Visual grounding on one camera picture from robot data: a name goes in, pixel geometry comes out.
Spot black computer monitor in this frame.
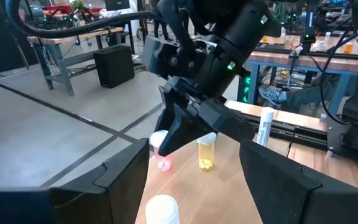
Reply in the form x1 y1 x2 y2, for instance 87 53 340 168
104 0 131 12

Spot wooden table blue legs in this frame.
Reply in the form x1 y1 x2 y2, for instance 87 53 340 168
246 32 358 114

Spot white tube printed label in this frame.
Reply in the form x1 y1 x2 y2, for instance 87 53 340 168
255 106 275 147

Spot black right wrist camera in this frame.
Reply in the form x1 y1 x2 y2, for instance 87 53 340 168
142 35 198 79

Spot black computer green lights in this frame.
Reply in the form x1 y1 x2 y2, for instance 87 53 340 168
237 68 252 104

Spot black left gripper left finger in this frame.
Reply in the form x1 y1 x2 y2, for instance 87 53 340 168
0 139 150 224

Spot black computer tower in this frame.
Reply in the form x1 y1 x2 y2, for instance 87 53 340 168
93 45 135 89

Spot person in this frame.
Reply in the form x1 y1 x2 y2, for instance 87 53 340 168
258 82 341 108
17 0 46 22

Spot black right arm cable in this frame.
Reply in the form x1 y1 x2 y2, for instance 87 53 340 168
5 0 180 40

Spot black aluminium table frame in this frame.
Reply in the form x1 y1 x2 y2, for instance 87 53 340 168
246 113 332 150

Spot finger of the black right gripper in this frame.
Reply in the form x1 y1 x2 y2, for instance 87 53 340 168
154 93 216 156
197 99 256 142

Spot wooden workbench grey legs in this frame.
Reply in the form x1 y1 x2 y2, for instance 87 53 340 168
26 26 136 97

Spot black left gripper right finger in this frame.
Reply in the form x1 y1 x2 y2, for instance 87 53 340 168
240 139 358 224

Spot pink pill bottle white cap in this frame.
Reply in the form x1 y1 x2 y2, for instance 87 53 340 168
150 129 174 174

